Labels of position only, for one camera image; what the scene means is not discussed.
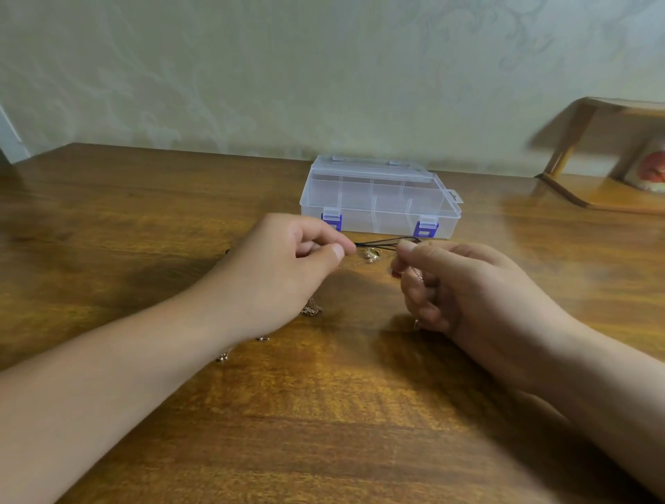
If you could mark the person's right hand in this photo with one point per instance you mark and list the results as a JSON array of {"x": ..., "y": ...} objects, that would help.
[{"x": 488, "y": 306}]

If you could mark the person's left hand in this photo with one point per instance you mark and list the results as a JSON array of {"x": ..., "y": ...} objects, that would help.
[{"x": 265, "y": 280}]

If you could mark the clear plastic organizer box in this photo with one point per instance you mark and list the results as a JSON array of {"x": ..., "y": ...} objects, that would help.
[{"x": 379, "y": 197}]

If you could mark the person's right forearm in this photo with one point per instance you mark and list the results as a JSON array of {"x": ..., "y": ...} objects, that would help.
[{"x": 618, "y": 415}]

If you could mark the person's left forearm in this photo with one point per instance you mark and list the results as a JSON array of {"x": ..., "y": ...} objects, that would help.
[{"x": 88, "y": 400}]

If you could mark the wooden shelf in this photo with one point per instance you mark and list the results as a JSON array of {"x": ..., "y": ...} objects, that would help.
[{"x": 608, "y": 192}]

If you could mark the white printed mug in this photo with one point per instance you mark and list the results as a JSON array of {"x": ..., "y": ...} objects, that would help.
[{"x": 653, "y": 166}]

